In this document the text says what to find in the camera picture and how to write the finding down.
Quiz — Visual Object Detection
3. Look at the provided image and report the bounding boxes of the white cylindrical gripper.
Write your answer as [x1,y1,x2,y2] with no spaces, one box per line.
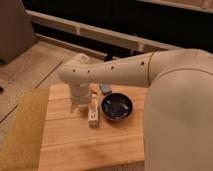
[70,84,92,113]

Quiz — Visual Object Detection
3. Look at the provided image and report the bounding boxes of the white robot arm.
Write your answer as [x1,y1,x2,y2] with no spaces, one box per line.
[59,49,213,171]

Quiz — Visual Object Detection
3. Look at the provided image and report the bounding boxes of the dark ceramic bowl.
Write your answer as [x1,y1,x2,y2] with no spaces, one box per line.
[101,93,133,121]

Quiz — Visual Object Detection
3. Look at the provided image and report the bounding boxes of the small orange object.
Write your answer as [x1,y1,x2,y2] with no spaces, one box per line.
[90,88,98,94]

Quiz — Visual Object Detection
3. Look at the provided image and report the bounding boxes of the small blue grey object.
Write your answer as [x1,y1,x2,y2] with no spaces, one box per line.
[99,84,112,95]

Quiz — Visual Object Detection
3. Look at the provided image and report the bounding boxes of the olive green mat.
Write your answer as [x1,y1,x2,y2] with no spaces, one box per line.
[0,89,49,171]

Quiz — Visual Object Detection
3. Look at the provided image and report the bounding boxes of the grey cabinet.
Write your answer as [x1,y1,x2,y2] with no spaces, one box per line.
[0,0,37,63]

